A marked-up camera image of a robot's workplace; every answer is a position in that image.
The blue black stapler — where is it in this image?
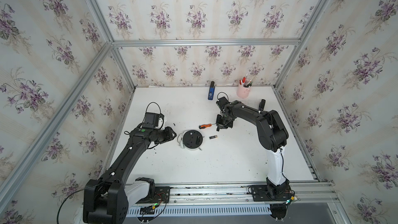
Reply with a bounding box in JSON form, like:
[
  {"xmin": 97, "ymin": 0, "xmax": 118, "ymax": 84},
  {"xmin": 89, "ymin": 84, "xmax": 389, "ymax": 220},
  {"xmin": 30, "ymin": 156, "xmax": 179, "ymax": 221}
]
[{"xmin": 208, "ymin": 81, "xmax": 216, "ymax": 100}]

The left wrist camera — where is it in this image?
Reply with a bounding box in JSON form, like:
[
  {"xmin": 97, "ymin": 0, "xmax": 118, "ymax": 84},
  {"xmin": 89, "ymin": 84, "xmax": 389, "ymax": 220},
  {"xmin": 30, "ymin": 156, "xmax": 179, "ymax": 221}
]
[{"xmin": 142, "ymin": 112, "xmax": 165, "ymax": 130}]

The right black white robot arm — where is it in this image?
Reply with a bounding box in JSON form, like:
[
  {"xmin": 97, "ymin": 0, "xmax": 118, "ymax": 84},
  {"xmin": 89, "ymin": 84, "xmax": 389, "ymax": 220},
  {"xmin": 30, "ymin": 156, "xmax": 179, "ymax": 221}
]
[{"xmin": 216, "ymin": 97, "xmax": 290, "ymax": 199}]

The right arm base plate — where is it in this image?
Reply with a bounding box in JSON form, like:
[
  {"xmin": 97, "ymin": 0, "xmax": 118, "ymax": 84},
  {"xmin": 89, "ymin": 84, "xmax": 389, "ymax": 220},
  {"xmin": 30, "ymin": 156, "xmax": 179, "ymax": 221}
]
[{"xmin": 248, "ymin": 183, "xmax": 295, "ymax": 203}]

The aluminium frame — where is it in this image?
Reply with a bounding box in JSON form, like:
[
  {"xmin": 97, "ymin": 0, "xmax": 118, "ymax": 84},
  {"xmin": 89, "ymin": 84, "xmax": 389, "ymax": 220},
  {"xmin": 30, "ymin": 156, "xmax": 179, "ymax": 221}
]
[{"xmin": 1, "ymin": 0, "xmax": 330, "ymax": 211}]

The pink pen cup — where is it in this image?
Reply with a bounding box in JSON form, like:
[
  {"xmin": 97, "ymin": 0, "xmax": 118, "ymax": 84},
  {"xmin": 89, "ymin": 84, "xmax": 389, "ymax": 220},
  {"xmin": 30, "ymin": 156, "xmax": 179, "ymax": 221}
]
[{"xmin": 236, "ymin": 84, "xmax": 251, "ymax": 99}]

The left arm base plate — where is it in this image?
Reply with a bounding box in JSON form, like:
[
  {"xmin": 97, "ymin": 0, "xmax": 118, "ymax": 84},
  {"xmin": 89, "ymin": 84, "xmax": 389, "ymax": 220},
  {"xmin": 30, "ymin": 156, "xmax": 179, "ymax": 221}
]
[{"xmin": 137, "ymin": 186, "xmax": 171, "ymax": 204}]

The orange handled screwdriver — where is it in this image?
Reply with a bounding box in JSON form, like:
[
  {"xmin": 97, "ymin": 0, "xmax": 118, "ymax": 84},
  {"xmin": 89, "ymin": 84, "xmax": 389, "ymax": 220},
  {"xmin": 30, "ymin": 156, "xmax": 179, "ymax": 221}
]
[{"xmin": 199, "ymin": 123, "xmax": 216, "ymax": 130}]

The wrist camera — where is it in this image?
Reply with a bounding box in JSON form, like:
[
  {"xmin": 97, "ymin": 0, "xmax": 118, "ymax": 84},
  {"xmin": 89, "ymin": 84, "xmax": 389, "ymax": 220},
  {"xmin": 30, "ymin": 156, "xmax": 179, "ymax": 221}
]
[
  {"xmin": 216, "ymin": 96, "xmax": 230, "ymax": 113},
  {"xmin": 142, "ymin": 112, "xmax": 165, "ymax": 130}
]

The aluminium mounting rail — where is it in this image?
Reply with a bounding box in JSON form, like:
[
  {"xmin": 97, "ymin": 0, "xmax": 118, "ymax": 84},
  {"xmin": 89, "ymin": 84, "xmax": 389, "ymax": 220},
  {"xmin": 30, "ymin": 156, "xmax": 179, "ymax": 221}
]
[{"xmin": 125, "ymin": 178, "xmax": 338, "ymax": 207}]

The white twin bell alarm clock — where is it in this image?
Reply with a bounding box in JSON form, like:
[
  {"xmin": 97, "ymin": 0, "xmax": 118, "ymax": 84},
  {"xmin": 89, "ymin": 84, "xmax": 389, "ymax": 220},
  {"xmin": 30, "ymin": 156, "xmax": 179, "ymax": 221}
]
[{"xmin": 177, "ymin": 130, "xmax": 204, "ymax": 150}]

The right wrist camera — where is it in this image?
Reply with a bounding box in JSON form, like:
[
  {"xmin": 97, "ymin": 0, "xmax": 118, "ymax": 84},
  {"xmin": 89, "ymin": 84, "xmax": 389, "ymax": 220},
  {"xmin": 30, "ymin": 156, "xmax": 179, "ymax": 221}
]
[{"xmin": 216, "ymin": 96, "xmax": 230, "ymax": 113}]

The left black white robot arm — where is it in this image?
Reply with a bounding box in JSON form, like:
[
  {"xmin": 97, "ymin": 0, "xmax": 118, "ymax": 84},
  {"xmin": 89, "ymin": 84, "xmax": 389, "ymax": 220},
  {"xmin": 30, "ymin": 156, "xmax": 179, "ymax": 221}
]
[{"xmin": 67, "ymin": 127, "xmax": 177, "ymax": 224}]

